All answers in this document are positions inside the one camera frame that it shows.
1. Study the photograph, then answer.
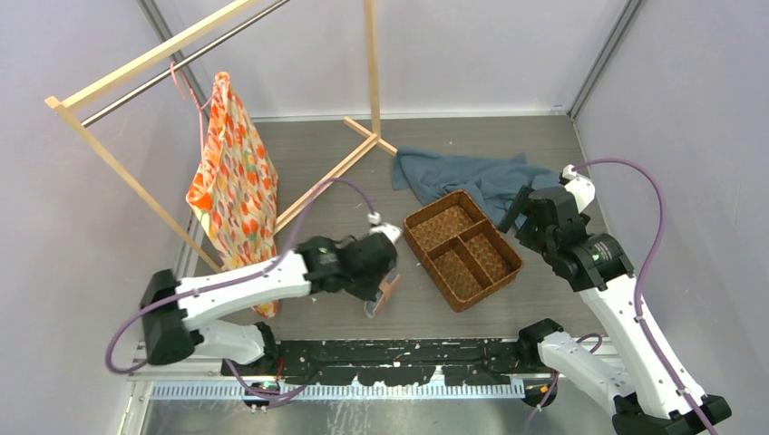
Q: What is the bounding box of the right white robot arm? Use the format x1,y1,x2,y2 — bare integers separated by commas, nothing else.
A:
500,173,732,434

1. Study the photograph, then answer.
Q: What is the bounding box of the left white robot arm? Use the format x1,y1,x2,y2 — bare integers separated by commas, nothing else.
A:
140,223,403,375

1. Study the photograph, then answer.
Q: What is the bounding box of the pink clothes hanger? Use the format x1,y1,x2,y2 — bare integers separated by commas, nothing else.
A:
169,62,213,156

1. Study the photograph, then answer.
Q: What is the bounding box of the woven wicker divided basket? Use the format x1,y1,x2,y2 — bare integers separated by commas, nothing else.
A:
404,190,524,313

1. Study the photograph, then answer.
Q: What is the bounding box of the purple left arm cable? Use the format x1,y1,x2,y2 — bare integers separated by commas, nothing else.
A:
104,177,383,374

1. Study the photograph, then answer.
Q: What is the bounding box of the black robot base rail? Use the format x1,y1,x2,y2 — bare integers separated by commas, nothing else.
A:
236,338,550,386

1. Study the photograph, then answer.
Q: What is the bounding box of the wooden clothes rack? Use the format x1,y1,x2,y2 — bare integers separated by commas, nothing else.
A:
44,0,399,273

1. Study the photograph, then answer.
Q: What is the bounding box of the blue-grey crumpled cloth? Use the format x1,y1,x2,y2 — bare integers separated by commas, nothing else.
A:
392,147,560,224

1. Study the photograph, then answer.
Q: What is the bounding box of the orange floral hanging garment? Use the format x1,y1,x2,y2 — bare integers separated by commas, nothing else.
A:
185,71,281,319

